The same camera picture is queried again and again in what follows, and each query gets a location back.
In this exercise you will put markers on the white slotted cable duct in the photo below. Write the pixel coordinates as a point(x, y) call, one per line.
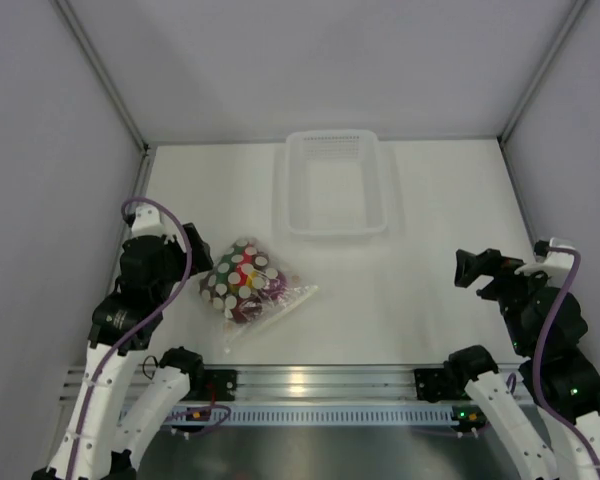
point(421, 415)

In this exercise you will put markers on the aluminium mounting rail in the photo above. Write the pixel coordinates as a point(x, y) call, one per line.
point(350, 383)

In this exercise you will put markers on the clear polka dot zip bag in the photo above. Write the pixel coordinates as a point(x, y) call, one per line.
point(249, 289)

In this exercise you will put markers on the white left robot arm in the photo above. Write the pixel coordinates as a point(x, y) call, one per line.
point(101, 440)

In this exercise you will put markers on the white perforated plastic basket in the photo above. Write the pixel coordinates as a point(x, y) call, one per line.
point(334, 184)

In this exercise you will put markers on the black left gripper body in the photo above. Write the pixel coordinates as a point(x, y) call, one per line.
point(177, 261)

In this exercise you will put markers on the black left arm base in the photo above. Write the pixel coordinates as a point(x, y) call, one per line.
point(219, 385)

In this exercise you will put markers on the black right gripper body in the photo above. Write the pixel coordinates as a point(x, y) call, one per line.
point(512, 291)

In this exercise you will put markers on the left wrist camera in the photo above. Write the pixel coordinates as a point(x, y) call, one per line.
point(147, 222)

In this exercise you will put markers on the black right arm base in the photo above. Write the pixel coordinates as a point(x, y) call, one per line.
point(432, 384)

